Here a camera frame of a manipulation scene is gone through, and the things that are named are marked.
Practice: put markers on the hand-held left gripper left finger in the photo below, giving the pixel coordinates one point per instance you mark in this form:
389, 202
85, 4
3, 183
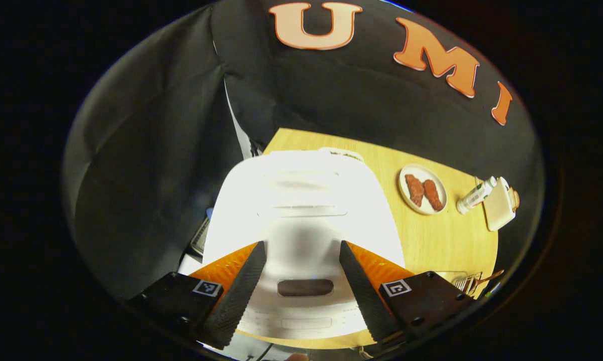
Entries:
236, 301

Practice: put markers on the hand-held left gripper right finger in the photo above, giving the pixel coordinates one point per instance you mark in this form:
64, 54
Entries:
366, 301

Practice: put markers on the metal chopstick holder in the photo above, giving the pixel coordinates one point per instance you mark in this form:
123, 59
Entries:
466, 283

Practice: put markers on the white rice cooker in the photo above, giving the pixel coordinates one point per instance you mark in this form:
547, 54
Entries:
301, 200

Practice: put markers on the white round plate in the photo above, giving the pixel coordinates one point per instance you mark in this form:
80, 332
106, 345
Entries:
404, 193

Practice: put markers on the red-brown meat piece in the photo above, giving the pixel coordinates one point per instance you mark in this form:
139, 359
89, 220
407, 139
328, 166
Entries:
415, 190
433, 195

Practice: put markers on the small white sauce dish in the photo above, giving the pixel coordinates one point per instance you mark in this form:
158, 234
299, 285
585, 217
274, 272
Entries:
344, 153

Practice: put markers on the white bottle green label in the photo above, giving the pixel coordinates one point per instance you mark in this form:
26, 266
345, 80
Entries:
474, 196

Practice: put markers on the white toaster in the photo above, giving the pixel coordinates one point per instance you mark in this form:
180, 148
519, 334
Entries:
499, 210

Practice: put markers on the black backdrop cloth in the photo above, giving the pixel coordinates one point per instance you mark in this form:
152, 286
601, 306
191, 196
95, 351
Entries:
146, 150

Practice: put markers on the toast bread slice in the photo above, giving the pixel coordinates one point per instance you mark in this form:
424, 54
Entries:
515, 196

